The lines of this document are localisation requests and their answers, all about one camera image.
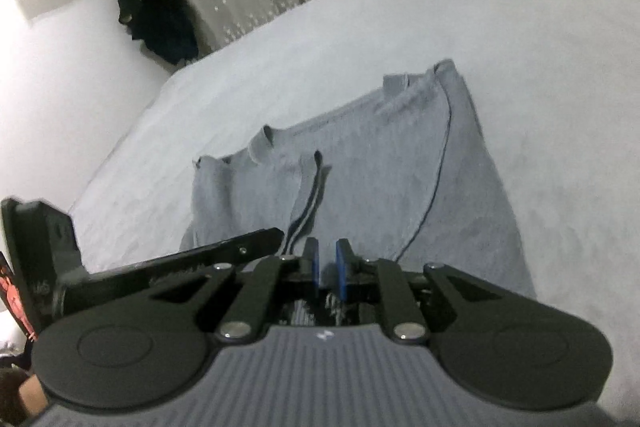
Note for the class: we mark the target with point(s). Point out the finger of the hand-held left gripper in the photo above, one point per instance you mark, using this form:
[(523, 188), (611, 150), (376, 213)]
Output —
[(250, 244)]

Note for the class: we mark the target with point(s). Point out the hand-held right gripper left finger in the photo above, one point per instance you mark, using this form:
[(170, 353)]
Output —
[(312, 267)]

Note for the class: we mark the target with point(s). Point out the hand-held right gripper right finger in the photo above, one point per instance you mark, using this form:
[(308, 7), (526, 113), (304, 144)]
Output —
[(343, 272)]

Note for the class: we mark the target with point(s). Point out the grey knit sweater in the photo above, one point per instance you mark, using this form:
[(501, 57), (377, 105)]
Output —
[(390, 167)]

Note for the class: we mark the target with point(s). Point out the black hanging garment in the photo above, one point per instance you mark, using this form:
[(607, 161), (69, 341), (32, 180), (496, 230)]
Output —
[(160, 17)]

